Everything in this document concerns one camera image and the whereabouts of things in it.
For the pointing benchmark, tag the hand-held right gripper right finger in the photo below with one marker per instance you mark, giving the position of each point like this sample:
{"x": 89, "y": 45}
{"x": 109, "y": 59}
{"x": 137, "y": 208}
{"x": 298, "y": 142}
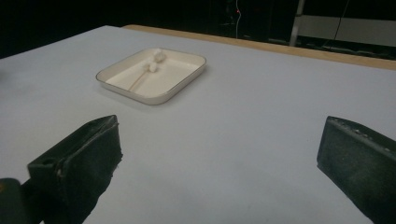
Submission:
{"x": 358, "y": 161}

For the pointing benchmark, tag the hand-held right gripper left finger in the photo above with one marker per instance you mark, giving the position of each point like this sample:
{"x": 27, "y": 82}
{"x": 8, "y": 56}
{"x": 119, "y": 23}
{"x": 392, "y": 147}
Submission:
{"x": 81, "y": 161}

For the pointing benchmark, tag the wooden skewer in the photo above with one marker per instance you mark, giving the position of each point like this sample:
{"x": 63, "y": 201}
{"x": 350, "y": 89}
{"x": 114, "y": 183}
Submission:
{"x": 139, "y": 80}

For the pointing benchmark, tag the white square tray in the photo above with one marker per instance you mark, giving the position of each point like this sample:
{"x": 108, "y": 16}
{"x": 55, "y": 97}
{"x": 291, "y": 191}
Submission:
{"x": 155, "y": 79}

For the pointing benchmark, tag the white marshmallow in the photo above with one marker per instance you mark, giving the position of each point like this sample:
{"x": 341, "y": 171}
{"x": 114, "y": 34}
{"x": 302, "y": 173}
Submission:
{"x": 152, "y": 66}
{"x": 159, "y": 55}

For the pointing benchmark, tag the white board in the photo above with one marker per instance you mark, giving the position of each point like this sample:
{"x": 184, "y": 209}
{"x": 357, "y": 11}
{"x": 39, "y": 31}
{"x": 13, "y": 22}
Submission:
{"x": 348, "y": 29}

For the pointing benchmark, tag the metal stand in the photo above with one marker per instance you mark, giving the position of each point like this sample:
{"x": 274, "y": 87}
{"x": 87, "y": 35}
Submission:
{"x": 295, "y": 23}

